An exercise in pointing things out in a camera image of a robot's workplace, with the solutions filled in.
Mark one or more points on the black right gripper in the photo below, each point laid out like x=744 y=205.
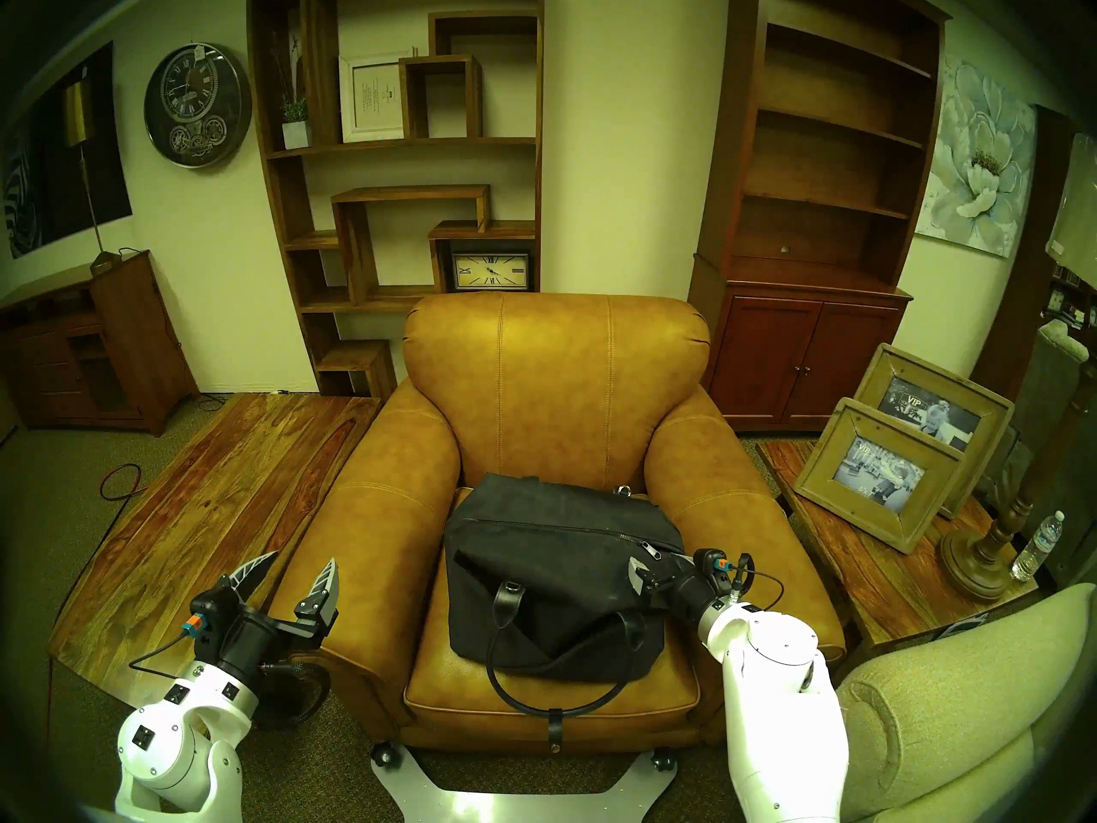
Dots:
x=690 y=590

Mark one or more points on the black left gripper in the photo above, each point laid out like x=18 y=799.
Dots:
x=248 y=637

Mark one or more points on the black zippered duffel bag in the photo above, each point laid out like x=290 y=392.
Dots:
x=548 y=564

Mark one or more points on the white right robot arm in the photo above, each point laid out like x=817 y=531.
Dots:
x=780 y=710

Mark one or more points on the open wooden shelf unit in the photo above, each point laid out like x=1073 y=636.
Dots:
x=356 y=247

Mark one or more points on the striped wooden coffee table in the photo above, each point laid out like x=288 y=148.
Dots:
x=214 y=504

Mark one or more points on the wooden side table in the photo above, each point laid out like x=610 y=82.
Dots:
x=866 y=573

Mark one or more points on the tan leather armchair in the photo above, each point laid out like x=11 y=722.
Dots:
x=557 y=375

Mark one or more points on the cherry wood hutch bookcase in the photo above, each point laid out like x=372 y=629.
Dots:
x=797 y=358

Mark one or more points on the brown wooden media cabinet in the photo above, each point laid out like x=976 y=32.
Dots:
x=128 y=341

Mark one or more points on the small white paper card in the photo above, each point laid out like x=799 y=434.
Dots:
x=960 y=627

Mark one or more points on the turned wooden lamp base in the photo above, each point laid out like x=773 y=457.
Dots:
x=977 y=564

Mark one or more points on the rectangular mantel clock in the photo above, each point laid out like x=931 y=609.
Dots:
x=490 y=271

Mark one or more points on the beige fabric sofa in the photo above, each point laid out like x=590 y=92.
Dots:
x=977 y=701

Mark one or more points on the clear plastic water bottle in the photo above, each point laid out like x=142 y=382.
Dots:
x=1037 y=551

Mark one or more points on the grey upholstered chair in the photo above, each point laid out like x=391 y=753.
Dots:
x=1041 y=401

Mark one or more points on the small potted plant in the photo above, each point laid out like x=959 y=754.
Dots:
x=296 y=134

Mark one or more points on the white framed certificate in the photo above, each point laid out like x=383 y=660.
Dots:
x=373 y=97

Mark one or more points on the white flower canvas painting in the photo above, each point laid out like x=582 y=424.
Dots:
x=977 y=161

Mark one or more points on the small rustic picture frame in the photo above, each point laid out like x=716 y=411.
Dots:
x=883 y=474

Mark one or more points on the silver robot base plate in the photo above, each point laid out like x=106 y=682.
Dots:
x=514 y=804

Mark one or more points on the large rustic picture frame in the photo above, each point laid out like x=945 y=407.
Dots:
x=930 y=414

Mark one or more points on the dark zebra wall art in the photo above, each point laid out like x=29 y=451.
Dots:
x=43 y=170

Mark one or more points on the round black wall clock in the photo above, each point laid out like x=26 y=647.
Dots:
x=197 y=101

